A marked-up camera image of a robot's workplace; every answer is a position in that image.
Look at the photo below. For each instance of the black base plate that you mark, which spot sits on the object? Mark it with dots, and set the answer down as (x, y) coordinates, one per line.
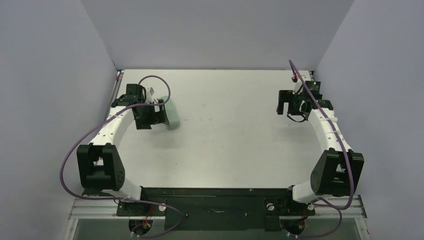
(271, 209)

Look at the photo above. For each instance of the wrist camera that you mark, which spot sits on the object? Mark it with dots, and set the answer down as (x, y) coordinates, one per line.
(149, 96)
(298, 85)

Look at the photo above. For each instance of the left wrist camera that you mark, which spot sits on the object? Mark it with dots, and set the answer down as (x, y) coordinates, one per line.
(149, 96)

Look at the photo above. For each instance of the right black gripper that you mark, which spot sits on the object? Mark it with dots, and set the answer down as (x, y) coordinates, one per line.
(286, 103)

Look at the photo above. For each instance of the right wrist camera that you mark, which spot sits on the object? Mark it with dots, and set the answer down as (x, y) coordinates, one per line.
(298, 85)

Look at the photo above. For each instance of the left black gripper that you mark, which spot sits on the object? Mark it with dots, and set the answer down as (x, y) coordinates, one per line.
(158, 112)

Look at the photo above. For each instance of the aluminium frame rail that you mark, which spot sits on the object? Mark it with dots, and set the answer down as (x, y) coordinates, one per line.
(109, 209)

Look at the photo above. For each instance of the mint green umbrella case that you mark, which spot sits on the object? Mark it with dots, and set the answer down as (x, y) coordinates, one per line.
(172, 114)

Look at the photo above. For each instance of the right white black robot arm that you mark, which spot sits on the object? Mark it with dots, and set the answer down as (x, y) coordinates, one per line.
(338, 170)

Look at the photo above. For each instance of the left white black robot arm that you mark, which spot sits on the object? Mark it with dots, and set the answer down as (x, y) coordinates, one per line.
(100, 165)

